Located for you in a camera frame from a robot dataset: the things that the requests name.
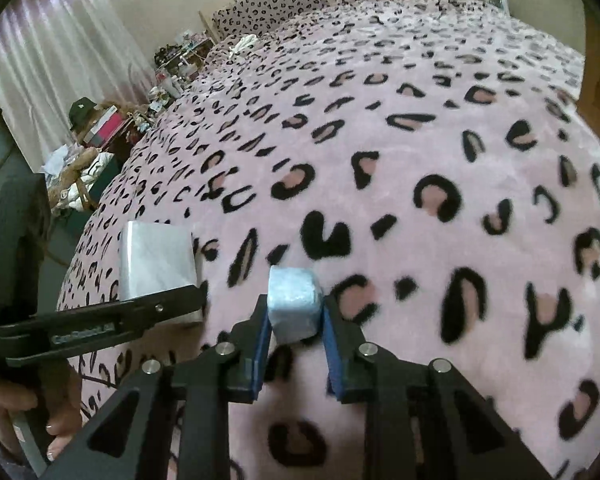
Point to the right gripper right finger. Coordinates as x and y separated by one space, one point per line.
349 356

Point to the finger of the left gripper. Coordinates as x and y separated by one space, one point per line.
121 319

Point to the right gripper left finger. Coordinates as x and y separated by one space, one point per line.
251 339

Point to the blue triangular sponge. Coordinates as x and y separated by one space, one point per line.
295 303

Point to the clear plastic pack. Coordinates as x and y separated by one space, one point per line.
155 257

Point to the person left hand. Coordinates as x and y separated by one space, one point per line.
60 394

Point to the brown teddy bear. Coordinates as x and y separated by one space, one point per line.
72 174

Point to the pink and white box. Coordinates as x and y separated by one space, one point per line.
104 129

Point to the green cap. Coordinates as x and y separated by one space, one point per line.
80 113

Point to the leopard print pink blanket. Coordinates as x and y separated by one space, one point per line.
425 159

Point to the white curtain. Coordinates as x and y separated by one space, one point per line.
54 52

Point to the cluttered left nightstand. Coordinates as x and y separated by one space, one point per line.
176 67

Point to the white item on bed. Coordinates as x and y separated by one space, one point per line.
243 44

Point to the left leopard pillow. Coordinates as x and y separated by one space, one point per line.
257 17

